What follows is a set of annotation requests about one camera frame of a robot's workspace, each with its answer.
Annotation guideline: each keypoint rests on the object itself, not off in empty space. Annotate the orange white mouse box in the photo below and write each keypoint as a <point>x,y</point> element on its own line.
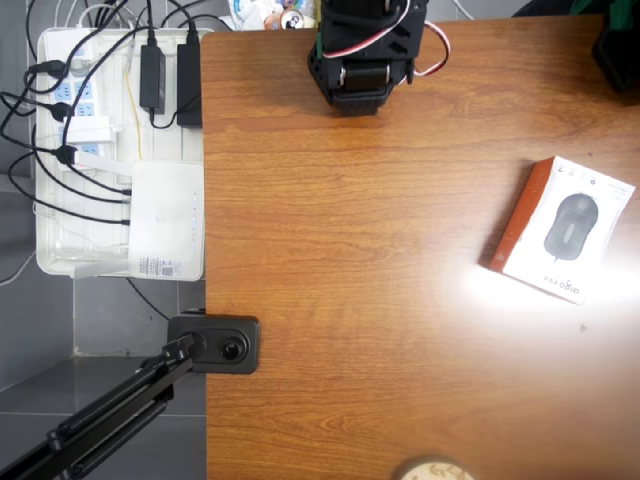
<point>575,225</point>

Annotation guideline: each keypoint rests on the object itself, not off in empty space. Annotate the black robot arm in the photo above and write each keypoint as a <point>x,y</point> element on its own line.
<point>367,75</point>

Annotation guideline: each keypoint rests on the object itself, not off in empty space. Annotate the black perforated arm base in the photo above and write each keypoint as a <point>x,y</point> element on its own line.
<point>620,60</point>

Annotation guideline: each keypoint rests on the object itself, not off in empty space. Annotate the black stand clamp base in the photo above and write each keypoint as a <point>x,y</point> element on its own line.
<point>240,345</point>

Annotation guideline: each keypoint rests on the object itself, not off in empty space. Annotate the white router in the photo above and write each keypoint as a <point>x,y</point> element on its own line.
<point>165,220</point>

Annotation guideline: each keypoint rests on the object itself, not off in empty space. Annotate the wide black power adapter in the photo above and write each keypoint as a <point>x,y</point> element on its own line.
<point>189,85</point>

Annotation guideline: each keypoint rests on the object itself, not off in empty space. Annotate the drink can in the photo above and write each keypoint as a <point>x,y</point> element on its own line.
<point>292,19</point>

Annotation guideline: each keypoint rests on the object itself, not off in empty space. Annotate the slim black power adapter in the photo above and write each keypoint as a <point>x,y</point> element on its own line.
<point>152,75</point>

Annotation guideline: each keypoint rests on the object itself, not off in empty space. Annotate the white plastic bag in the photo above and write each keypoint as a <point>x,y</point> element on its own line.
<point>245,12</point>

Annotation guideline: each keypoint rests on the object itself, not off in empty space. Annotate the round wooden coaster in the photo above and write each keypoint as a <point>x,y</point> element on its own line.
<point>435,470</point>

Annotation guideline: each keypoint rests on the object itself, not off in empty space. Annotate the white charger plug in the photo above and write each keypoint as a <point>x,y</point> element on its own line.
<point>87,130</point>

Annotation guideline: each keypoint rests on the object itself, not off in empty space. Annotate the black power plug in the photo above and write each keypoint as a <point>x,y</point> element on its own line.
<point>62,111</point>
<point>50,68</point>
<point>66,155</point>

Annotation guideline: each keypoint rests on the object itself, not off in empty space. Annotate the clear plastic storage bin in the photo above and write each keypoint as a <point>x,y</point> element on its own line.
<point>50,250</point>

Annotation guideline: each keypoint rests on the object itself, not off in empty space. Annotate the white power strip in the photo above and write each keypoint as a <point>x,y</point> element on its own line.
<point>85,90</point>

